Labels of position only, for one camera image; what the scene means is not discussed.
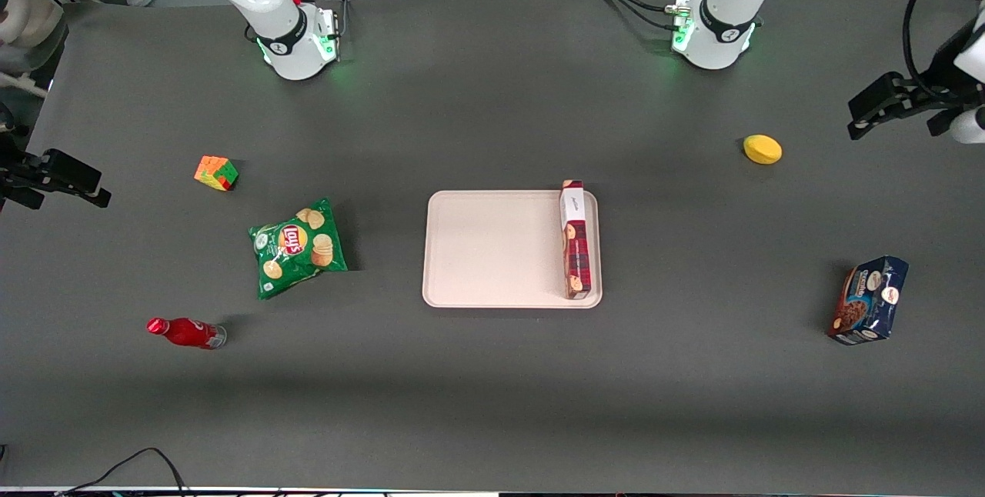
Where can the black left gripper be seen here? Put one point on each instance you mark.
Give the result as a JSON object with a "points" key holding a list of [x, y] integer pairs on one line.
{"points": [[937, 91]]}

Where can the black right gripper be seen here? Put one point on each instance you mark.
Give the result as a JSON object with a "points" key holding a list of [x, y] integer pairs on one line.
{"points": [[17, 173]]}

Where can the red cookie box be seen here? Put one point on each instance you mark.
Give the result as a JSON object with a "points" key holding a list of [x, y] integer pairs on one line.
{"points": [[577, 251]]}

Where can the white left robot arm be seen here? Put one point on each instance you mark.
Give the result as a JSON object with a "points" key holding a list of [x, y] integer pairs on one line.
{"points": [[723, 12]]}

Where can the blue cookie box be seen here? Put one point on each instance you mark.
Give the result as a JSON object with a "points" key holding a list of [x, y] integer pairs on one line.
{"points": [[869, 301]]}

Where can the beige plastic tray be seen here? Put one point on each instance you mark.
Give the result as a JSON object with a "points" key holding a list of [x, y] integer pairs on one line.
{"points": [[492, 251]]}

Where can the yellow lemon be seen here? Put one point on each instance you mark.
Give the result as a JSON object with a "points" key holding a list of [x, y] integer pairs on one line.
{"points": [[762, 149]]}

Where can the multicoloured puzzle cube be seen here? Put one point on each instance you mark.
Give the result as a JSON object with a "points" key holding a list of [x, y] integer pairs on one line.
{"points": [[217, 174]]}

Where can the red soda bottle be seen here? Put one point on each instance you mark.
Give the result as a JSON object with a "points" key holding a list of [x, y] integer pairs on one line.
{"points": [[188, 332]]}

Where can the green chips bag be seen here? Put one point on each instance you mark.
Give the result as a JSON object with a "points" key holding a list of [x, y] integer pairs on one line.
{"points": [[296, 247]]}

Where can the dark grey table mat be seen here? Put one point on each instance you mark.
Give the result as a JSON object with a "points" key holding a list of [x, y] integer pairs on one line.
{"points": [[492, 389]]}

